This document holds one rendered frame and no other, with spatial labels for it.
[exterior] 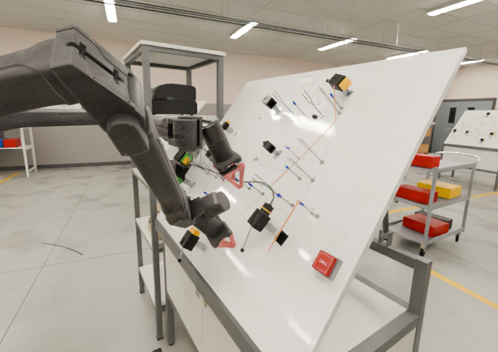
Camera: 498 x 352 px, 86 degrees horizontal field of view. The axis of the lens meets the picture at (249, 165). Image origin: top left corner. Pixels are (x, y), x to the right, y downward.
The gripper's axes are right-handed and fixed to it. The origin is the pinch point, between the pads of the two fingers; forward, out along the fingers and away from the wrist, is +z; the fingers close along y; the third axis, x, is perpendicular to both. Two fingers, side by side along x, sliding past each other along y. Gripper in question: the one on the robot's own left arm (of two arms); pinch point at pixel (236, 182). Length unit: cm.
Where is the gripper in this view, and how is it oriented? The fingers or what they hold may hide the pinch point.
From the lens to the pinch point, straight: 78.8
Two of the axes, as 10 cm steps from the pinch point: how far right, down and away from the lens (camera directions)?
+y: -4.4, -3.1, 8.4
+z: 3.4, 8.1, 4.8
